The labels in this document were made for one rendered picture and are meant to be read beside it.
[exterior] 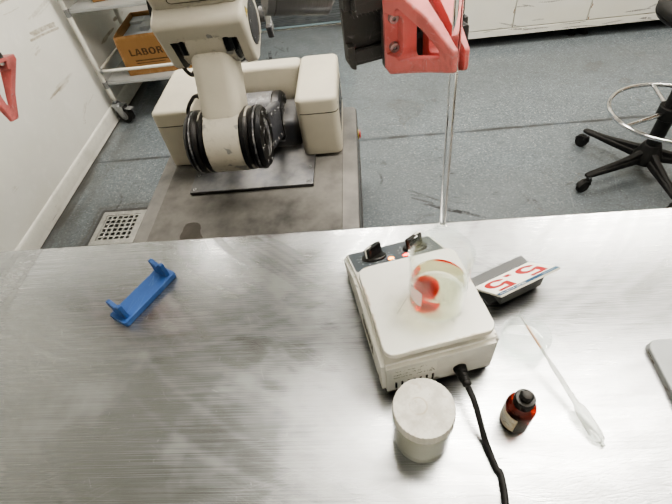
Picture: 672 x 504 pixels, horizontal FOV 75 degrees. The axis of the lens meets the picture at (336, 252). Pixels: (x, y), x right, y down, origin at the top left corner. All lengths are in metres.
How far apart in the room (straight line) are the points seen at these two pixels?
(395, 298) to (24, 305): 0.56
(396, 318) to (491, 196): 1.44
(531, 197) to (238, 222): 1.17
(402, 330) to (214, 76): 0.90
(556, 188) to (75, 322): 1.73
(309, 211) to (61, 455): 0.89
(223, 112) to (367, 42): 0.85
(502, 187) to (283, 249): 1.38
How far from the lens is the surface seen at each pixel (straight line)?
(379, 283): 0.50
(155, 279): 0.70
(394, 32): 0.37
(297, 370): 0.55
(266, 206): 1.34
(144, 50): 2.66
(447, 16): 0.33
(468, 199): 1.85
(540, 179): 2.01
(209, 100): 1.21
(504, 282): 0.60
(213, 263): 0.69
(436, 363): 0.49
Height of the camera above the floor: 1.24
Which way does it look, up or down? 48 degrees down
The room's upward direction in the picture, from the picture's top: 9 degrees counter-clockwise
